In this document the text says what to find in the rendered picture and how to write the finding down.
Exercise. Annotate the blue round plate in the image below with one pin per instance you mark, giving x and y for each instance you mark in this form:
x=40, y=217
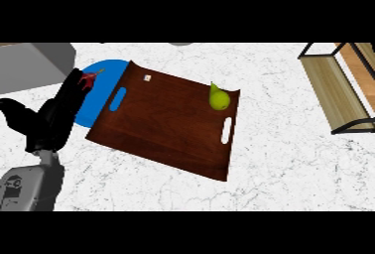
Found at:
x=97, y=89

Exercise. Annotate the brown wooden tray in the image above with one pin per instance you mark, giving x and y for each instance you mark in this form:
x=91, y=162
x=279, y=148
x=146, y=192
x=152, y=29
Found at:
x=165, y=122

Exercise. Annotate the wooden tiered shelf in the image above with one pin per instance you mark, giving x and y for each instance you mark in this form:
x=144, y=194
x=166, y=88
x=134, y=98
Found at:
x=341, y=89

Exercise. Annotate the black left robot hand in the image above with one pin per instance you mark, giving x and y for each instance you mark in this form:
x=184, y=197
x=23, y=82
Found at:
x=54, y=115

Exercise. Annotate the green pear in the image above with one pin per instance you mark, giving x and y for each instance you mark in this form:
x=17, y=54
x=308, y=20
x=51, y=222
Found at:
x=218, y=98

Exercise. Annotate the grey box appliance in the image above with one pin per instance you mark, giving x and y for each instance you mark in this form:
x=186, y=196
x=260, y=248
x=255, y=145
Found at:
x=31, y=64

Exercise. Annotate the small grey round object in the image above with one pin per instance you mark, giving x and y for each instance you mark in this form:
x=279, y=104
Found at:
x=180, y=43

